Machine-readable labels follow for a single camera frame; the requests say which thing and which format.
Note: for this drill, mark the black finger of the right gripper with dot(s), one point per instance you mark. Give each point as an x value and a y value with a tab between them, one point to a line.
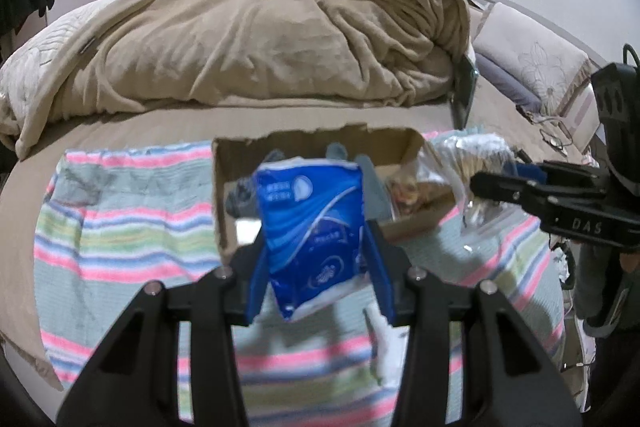
587	204

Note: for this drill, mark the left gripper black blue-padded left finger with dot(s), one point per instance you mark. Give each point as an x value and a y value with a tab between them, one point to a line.
132	377

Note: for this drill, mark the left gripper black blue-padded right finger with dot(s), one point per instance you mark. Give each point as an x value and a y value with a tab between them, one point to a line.
508	379

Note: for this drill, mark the clear plastic snack bag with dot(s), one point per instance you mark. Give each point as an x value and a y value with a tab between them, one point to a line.
445	166

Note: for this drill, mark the grey-blue knit glove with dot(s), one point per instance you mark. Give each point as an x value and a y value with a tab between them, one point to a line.
377	205

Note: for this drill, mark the blue tissue pack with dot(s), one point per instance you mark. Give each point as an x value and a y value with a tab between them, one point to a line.
312	222

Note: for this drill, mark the white cloth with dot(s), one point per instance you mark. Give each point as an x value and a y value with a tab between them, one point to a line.
391	346

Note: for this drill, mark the dark dotted work glove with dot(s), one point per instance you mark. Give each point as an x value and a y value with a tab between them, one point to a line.
242	201

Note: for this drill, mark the gloved right hand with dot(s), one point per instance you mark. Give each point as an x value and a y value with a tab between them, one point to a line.
605	296

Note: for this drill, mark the beige floral pillow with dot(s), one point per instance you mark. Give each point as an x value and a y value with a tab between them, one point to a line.
536	68

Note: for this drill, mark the black smartphone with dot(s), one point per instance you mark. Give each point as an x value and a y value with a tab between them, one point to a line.
463	90

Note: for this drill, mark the striped pastel towel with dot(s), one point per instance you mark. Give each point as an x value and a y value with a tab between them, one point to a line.
112	220

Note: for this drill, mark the open cardboard box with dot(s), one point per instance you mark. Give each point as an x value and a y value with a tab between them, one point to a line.
388	148

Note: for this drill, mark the beige fleece blanket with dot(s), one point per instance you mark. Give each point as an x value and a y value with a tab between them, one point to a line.
137	55

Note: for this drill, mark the grey quilted comforter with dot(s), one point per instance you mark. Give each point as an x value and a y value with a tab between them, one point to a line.
24	69

